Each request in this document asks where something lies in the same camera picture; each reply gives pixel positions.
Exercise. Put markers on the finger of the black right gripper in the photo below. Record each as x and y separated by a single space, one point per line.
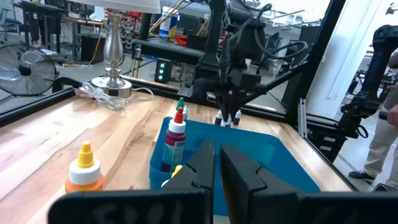
248 81
205 88

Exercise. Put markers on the black aluminium table frame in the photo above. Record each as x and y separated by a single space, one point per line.
25 110

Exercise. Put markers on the black background robot arm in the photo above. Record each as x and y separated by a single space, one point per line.
382 46

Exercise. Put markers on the person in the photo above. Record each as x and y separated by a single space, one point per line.
381 146

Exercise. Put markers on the blue plastic bin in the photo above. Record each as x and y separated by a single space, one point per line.
264 155

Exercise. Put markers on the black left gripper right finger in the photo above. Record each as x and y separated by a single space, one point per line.
264 202

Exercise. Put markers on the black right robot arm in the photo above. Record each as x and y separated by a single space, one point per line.
248 40

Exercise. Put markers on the black floor fan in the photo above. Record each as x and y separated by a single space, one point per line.
25 70

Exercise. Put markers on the large yellow food coloring bottle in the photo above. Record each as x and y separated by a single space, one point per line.
176 170
84 174

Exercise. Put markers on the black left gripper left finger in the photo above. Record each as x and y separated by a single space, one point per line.
186 202

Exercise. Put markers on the black background workbench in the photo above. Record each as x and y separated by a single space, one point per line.
43 7

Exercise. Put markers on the white shade silver table lamp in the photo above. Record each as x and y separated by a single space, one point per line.
113 46

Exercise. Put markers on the blue white container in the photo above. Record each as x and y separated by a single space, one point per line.
168 26

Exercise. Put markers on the person's hand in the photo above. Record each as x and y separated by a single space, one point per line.
394 115

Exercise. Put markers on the black box green indicator lights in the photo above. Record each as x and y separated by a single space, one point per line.
163 70

